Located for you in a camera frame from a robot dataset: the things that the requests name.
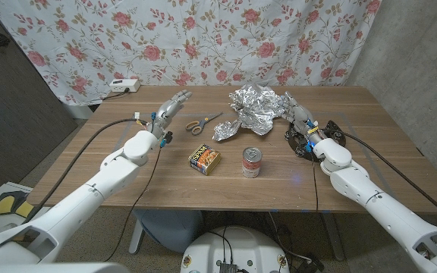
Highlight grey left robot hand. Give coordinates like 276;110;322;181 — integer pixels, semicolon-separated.
146;89;193;140

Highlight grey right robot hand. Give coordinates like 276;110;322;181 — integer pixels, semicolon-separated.
280;90;324;144

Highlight grey scissors with orange handles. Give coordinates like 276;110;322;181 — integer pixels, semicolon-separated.
185;111;224;137

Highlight large crumpled aluminum foil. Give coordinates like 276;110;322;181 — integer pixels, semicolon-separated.
228;83;288;137

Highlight small crumpled aluminum foil piece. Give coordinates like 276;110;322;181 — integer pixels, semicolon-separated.
212;118;242;143

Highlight yellow blue Spam box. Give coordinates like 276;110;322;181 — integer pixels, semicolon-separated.
188;143;222;176

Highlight red white soup can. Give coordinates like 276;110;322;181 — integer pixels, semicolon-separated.
241;146;263;179

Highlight small black torso box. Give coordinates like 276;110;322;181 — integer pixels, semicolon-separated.
218;260;239;273

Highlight black tambourine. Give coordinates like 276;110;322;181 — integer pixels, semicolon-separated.
285;120;347;162

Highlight white power strip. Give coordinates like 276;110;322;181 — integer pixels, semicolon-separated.
108;78;142;93

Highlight floral backdrop cloth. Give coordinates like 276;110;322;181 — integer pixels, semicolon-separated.
0;0;382;107

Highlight grey stool under table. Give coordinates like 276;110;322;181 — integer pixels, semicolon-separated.
131;209;204;254

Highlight grey table leg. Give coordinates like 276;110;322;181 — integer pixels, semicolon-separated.
322;212;347;262

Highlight white table leg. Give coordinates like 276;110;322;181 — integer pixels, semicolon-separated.
128;218;143;254

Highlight white robot torso base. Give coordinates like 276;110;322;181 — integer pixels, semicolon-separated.
180;226;291;273

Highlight black power adapter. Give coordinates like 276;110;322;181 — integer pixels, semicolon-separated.
297;253;325;273

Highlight dark wooden door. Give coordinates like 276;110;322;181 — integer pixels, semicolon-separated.
0;0;79;202

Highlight black power strip cable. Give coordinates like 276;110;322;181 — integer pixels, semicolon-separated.
102;87;130;102

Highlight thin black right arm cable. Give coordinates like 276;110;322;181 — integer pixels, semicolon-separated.
311;151;320;213

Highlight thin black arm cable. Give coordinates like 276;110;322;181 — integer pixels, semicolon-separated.
104;146;165;262
311;151;320;213

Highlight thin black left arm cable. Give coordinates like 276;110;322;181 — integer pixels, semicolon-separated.
104;146;165;262

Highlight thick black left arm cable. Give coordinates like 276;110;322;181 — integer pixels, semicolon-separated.
24;118;149;223

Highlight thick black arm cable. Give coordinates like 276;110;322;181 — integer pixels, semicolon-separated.
334;130;437;228
24;118;149;223

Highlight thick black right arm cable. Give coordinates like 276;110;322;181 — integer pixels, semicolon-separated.
334;130;437;228

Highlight black torso cable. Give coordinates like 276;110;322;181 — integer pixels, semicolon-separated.
206;226;234;263

